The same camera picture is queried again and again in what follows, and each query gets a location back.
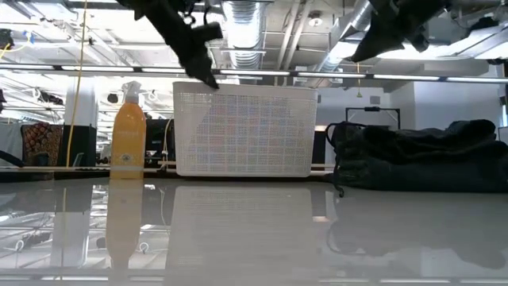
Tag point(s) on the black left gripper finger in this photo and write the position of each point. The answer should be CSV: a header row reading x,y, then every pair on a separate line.
x,y
202,71

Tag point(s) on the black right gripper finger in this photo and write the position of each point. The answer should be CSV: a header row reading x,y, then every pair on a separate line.
x,y
377,41

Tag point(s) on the dark navy garment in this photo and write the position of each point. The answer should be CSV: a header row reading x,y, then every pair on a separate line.
x,y
416,143

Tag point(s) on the white perforated laundry basket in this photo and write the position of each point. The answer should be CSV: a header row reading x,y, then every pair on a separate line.
x,y
246,131

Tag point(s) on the black equipment box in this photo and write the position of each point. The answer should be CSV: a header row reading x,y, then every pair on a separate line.
x,y
155,139

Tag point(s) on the orange spray bottle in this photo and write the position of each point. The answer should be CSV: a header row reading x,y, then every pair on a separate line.
x,y
128,139

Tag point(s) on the black cabinet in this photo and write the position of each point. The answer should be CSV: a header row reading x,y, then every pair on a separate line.
x,y
81,145

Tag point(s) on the red patterned cloth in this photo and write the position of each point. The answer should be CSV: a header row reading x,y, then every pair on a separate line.
x,y
41,141

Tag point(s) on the light wooden desk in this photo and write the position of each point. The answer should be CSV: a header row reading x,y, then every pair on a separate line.
x,y
51,168

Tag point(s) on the black chair armrest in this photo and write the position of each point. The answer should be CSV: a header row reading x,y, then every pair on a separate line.
x,y
10,159

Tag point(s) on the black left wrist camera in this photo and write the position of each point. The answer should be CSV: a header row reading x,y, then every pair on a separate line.
x,y
208,32

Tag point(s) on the black metal rack frame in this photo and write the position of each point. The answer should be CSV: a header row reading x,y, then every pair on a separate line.
x,y
373,108

